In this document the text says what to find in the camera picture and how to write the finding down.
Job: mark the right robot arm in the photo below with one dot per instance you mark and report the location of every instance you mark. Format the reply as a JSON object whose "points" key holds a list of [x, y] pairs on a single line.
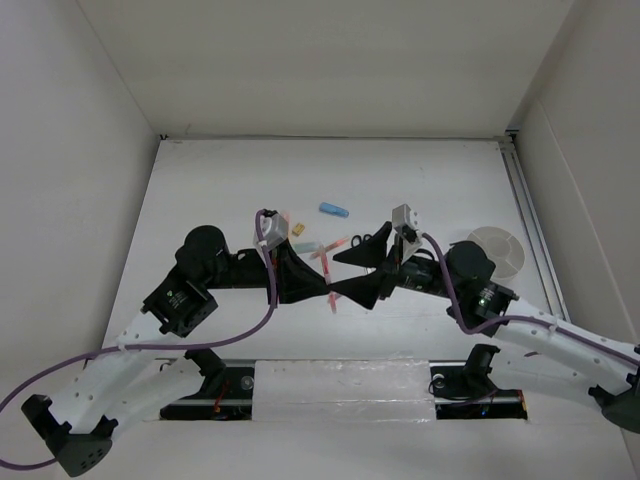
{"points": [[526, 348]]}

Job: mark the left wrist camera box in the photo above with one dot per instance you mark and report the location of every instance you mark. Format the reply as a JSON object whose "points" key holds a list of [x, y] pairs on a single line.
{"points": [[271, 229]]}

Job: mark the small yellow sharpener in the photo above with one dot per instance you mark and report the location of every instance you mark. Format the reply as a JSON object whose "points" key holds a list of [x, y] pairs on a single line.
{"points": [[298, 229]]}

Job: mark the white round divided container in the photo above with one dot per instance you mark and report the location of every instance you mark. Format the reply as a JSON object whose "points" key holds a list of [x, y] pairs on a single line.
{"points": [[502, 248]]}

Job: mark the metal rail right side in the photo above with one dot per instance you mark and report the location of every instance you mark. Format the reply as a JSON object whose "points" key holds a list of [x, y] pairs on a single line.
{"points": [[533, 232]]}

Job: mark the black handled scissors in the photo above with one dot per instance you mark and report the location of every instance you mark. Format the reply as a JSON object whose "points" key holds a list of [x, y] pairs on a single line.
{"points": [[358, 239]]}

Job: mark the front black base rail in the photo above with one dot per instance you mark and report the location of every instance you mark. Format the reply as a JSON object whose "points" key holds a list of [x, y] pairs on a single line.
{"points": [[240, 390]]}

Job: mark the red pink pen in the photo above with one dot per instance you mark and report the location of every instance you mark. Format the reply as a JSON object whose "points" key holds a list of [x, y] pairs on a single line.
{"points": [[327, 277]]}

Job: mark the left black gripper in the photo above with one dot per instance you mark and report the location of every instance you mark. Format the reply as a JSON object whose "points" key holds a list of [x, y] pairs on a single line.
{"points": [[299, 280]]}

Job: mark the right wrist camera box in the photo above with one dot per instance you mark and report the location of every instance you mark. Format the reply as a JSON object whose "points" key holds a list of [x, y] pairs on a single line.
{"points": [[407, 225]]}

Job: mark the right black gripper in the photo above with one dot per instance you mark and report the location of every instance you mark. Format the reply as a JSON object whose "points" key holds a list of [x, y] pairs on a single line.
{"points": [[367, 289]]}

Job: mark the orange pen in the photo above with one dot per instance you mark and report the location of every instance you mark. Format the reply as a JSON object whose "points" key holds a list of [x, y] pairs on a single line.
{"points": [[331, 246]]}

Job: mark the green highlighter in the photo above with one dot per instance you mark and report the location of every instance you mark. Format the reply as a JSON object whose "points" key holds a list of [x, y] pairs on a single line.
{"points": [[307, 247]]}

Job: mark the blue capped marker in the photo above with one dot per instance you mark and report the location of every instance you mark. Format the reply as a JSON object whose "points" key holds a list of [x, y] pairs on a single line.
{"points": [[333, 210]]}

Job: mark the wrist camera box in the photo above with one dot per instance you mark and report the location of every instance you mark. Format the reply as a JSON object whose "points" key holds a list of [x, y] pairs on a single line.
{"points": [[407, 225], [271, 229]]}

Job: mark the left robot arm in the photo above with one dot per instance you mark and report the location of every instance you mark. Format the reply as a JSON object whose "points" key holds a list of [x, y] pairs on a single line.
{"points": [[149, 365]]}

